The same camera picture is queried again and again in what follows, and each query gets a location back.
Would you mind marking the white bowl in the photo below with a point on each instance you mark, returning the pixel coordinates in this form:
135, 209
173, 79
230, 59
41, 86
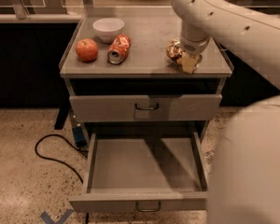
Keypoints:
108, 29

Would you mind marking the red apple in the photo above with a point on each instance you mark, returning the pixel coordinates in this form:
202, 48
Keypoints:
87, 50

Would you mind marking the red orange soda can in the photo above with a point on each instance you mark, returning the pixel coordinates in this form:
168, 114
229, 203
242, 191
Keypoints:
119, 49

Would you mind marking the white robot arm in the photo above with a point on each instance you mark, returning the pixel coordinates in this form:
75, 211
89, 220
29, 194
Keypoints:
244, 184

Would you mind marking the blue power adapter box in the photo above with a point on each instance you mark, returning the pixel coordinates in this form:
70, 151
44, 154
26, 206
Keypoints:
79, 137

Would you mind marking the grey metal drawer cabinet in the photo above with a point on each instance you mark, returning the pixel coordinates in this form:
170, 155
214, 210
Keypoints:
147, 70

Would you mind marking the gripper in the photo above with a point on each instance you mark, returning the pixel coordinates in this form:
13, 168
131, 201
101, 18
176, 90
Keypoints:
194, 47

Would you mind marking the open middle drawer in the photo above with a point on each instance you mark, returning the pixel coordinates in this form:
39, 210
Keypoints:
143, 173

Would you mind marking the closed top drawer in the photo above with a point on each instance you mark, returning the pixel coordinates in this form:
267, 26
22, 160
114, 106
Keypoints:
119, 108

